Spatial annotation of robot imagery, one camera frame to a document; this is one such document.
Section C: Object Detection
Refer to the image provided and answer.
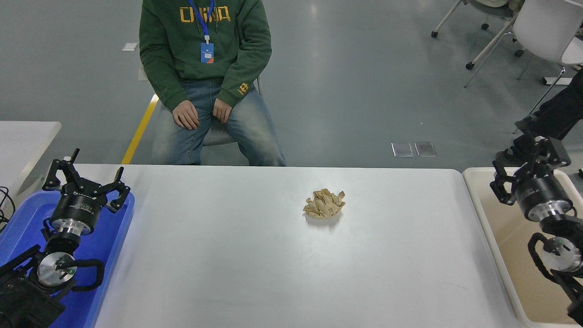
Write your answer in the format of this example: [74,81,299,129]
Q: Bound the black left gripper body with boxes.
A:
[51,186,109,226]

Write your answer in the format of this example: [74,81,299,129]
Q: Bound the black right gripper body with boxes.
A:
[515,175,574,221]

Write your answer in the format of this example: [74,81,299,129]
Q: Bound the tan paper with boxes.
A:
[303,189,346,220]

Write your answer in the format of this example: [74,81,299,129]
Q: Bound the person's right hand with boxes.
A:
[172,100,200,131]

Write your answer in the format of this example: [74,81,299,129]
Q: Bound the person's left hand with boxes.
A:
[212,97,233,124]

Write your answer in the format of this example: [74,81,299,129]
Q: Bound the blue plastic tray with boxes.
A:
[0,189,135,328]

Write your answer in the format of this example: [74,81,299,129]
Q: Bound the large pale plastic bin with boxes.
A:
[462,167,583,328]

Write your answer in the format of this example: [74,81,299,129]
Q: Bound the person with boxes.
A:
[139,0,287,167]
[495,67,583,167]

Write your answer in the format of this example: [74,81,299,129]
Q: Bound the white side table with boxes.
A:
[0,120,62,201]

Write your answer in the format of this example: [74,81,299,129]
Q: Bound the yellow floor tape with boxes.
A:
[121,93,159,164]

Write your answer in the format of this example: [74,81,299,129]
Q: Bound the white shell chair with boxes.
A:
[464,0,583,117]

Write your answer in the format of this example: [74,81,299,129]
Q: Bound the rolling office chair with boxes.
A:
[430,0,524,70]

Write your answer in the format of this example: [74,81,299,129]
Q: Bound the black cable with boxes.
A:
[0,184,17,228]

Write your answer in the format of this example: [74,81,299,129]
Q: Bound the blue lanyard badge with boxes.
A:
[189,0,215,64]

